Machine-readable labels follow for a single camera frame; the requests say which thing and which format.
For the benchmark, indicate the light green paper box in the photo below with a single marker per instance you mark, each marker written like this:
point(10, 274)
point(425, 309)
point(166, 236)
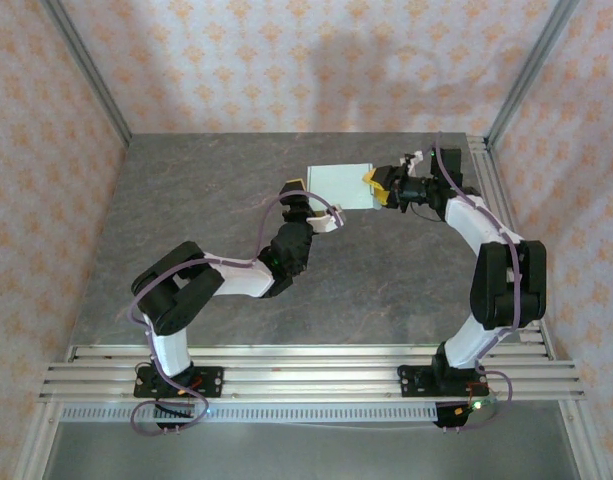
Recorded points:
point(338, 187)

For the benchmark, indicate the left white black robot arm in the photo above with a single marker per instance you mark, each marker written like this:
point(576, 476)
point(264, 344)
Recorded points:
point(173, 350)

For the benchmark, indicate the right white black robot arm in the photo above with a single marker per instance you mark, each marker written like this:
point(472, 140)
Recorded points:
point(466, 340)

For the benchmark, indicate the grey metal sheet panel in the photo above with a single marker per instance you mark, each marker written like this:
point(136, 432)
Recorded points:
point(311, 452)

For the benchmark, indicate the aluminium side rail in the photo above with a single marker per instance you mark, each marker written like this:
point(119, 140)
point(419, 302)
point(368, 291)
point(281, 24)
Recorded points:
point(501, 200)

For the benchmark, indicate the aluminium corner post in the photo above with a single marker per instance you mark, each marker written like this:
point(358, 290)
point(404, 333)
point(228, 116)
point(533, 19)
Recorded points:
point(93, 80)
point(526, 75)

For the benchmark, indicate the aluminium mounting rail frame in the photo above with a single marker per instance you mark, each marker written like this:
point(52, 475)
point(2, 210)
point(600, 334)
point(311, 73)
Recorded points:
point(311, 375)

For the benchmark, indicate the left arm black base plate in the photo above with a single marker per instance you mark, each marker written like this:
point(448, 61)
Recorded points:
point(211, 382)

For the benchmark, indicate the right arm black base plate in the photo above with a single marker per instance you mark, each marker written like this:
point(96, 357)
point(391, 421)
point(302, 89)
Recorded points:
point(411, 382)

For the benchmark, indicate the black electronics mount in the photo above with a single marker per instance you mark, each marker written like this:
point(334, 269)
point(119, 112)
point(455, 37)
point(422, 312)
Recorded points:
point(451, 415)

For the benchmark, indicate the aluminium frame leg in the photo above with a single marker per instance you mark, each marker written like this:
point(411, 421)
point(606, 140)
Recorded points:
point(583, 445)
point(36, 445)

